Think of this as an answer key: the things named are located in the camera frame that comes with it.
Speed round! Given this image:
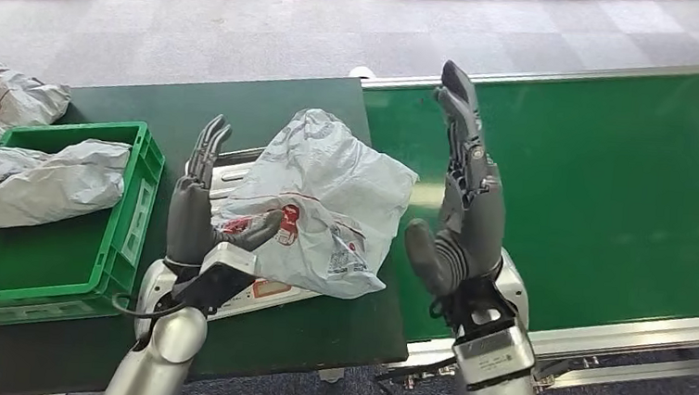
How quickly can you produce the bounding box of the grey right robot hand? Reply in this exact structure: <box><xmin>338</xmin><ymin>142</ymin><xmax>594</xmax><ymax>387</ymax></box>
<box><xmin>400</xmin><ymin>57</ymin><xmax>517</xmax><ymax>305</ymax></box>

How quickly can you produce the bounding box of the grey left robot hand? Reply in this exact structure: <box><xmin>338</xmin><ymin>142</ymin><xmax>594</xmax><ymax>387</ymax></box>
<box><xmin>162</xmin><ymin>111</ymin><xmax>292</xmax><ymax>274</ymax></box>

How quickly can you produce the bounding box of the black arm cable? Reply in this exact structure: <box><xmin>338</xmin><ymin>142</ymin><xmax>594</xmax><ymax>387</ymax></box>
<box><xmin>108</xmin><ymin>291</ymin><xmax>191</xmax><ymax>324</ymax></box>

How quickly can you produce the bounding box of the green plastic crate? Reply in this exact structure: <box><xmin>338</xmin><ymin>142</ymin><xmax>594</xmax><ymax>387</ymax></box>
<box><xmin>0</xmin><ymin>110</ymin><xmax>170</xmax><ymax>343</ymax></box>

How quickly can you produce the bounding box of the grey plastic mailer red print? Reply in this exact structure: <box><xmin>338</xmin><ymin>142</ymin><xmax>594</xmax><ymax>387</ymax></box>
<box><xmin>208</xmin><ymin>101</ymin><xmax>424</xmax><ymax>305</ymax></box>

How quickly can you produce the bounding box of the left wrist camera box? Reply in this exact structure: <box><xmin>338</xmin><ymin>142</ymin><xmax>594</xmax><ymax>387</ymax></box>
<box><xmin>172</xmin><ymin>239</ymin><xmax>260</xmax><ymax>320</ymax></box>

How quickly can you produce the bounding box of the crumpled grey plastic mailer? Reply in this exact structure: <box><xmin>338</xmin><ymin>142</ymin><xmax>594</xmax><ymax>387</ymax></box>
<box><xmin>0</xmin><ymin>133</ymin><xmax>133</xmax><ymax>244</ymax></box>
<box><xmin>0</xmin><ymin>58</ymin><xmax>75</xmax><ymax>159</ymax></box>

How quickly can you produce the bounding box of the silver tray weighing machine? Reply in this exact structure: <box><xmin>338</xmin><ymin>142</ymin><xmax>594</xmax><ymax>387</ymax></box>
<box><xmin>197</xmin><ymin>143</ymin><xmax>332</xmax><ymax>331</ymax></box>

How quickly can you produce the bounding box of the green conveyor belt aluminium frame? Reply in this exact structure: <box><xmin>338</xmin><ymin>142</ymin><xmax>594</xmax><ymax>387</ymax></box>
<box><xmin>339</xmin><ymin>35</ymin><xmax>699</xmax><ymax>395</ymax></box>

